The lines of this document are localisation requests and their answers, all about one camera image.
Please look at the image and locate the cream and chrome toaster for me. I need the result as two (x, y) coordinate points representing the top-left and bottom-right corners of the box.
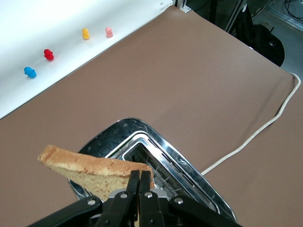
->
(68, 117), (238, 223)

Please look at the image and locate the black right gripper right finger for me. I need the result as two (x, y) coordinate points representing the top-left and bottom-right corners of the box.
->
(139, 170), (242, 227)

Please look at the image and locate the aluminium frame profile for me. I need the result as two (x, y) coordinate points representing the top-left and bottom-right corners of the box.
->
(224, 0), (248, 33)
(264, 2), (303, 29)

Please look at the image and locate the white toaster power cable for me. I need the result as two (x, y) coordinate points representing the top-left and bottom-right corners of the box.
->
(200, 72), (302, 176)

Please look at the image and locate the red toy figurine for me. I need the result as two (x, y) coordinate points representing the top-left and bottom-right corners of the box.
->
(43, 48), (55, 62)

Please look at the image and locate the black backpack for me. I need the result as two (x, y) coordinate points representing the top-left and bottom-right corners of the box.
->
(236, 4), (285, 68)

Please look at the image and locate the bread slice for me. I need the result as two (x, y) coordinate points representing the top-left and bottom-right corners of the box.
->
(37, 144), (156, 203)

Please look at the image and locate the brown table cover mat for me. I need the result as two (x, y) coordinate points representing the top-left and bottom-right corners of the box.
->
(0, 5), (303, 227)

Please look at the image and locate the blue toy figurine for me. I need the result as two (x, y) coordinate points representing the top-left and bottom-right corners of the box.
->
(24, 66), (37, 79)

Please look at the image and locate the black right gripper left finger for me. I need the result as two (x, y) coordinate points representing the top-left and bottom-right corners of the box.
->
(28, 170), (141, 227)

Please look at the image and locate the aluminium frame corner bracket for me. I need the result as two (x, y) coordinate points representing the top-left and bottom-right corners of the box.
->
(172, 0), (193, 14)

